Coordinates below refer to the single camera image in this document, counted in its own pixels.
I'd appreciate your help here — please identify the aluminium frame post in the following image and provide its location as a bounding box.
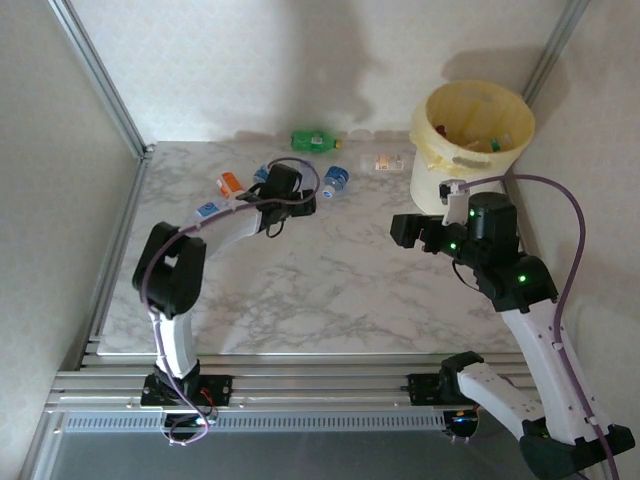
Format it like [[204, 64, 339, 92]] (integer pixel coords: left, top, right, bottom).
[[47, 0, 156, 160], [520, 0, 594, 101]]

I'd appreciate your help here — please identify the clear bottle orange white label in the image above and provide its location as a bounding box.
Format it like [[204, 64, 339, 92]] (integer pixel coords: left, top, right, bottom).
[[359, 153, 406, 174]]

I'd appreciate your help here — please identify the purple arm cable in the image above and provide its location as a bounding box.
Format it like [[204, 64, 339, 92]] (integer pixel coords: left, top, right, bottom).
[[141, 157, 321, 447], [462, 173, 621, 480]]

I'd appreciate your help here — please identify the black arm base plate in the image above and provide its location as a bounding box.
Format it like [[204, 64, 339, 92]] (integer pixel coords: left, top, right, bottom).
[[141, 374, 234, 407], [407, 372, 444, 405]]

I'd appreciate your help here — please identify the grey slotted cable duct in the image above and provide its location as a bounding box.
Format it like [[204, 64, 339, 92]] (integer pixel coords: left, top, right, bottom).
[[62, 410, 447, 434]]

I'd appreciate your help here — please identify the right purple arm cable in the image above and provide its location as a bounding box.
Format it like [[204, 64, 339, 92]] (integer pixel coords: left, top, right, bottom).
[[462, 173, 621, 480]]

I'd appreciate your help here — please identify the large crushed blue label bottle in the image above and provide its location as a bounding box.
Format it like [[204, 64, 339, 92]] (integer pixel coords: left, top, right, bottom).
[[185, 199, 236, 226]]

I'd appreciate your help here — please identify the aluminium frame lower rail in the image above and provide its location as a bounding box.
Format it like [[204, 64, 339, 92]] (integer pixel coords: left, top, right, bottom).
[[18, 424, 69, 480]]

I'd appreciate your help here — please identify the white plastic bin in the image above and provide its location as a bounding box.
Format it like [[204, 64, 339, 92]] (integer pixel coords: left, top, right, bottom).
[[409, 79, 537, 214]]

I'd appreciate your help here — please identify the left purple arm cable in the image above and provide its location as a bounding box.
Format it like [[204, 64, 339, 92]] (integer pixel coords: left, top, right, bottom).
[[141, 157, 321, 447]]

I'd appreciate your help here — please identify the yellow bin liner bag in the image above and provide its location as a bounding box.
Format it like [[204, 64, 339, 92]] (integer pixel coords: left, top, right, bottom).
[[409, 79, 537, 177]]

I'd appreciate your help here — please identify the aluminium mounting rail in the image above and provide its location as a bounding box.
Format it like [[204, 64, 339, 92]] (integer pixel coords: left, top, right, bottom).
[[52, 352, 539, 416]]

